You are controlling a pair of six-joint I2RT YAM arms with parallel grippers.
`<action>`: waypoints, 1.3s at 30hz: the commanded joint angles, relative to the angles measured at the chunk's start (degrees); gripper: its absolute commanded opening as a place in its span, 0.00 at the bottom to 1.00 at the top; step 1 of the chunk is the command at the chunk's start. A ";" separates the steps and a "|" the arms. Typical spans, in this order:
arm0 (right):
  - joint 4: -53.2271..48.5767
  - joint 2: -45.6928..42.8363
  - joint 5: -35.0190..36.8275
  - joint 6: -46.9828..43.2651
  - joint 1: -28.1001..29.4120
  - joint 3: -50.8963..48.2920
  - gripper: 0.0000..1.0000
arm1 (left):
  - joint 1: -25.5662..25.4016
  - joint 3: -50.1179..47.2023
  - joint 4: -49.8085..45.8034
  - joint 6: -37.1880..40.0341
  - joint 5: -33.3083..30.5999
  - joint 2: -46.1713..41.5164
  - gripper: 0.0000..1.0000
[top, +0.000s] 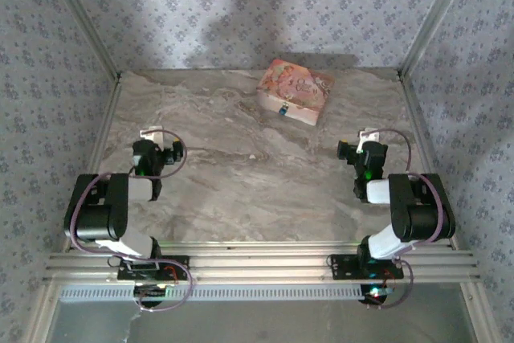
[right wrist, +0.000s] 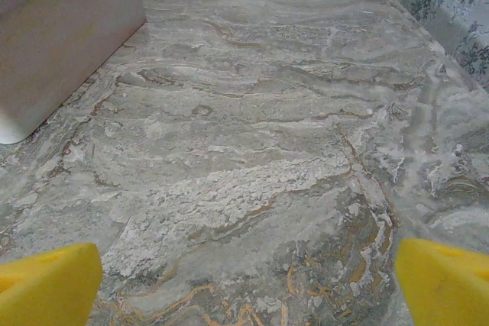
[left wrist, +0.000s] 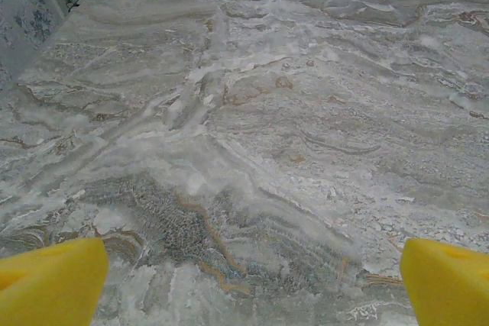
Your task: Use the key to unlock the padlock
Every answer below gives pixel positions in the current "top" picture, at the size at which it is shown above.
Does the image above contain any pink floral box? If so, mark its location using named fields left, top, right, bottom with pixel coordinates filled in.
left=255, top=58, right=336, bottom=127

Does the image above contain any left controller board with LED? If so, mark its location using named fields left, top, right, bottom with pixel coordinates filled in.
left=134, top=283, right=173, bottom=308

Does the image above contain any controller board with led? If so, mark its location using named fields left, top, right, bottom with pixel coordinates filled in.
left=134, top=283, right=173, bottom=308
left=359, top=283, right=393, bottom=306

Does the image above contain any right controller board with LED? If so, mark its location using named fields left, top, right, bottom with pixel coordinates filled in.
left=359, top=283, right=393, bottom=306

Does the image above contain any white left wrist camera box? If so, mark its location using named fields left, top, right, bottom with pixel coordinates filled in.
left=139, top=127, right=165, bottom=145

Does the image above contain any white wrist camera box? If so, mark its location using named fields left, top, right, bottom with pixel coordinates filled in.
left=139, top=127, right=165, bottom=145
left=358, top=127, right=381, bottom=145

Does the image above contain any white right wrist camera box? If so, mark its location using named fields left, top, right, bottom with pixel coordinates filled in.
left=358, top=127, right=381, bottom=145

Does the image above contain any aluminium side rail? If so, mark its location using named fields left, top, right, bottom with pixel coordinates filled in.
left=27, top=73, right=124, bottom=343
left=397, top=71, right=497, bottom=343

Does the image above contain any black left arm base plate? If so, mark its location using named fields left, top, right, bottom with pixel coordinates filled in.
left=116, top=255, right=190, bottom=282

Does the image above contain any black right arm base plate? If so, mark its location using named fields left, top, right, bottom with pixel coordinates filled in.
left=329, top=253, right=405, bottom=280

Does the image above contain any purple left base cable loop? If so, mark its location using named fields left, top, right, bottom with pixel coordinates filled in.
left=136, top=262, right=196, bottom=312

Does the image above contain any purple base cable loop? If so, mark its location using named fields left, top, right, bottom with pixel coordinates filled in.
left=367, top=258, right=414, bottom=310
left=136, top=262, right=196, bottom=312

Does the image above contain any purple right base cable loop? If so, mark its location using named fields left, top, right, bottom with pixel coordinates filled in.
left=367, top=258, right=414, bottom=310

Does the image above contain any aluminium rail beam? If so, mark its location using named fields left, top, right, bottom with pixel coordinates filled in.
left=43, top=240, right=481, bottom=284

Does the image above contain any aluminium frame post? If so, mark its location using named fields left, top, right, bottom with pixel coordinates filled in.
left=398, top=0, right=479, bottom=79
left=39, top=0, right=122, bottom=79

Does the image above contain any grey slotted cable duct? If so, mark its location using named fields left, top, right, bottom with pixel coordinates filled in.
left=59, top=283, right=370, bottom=303

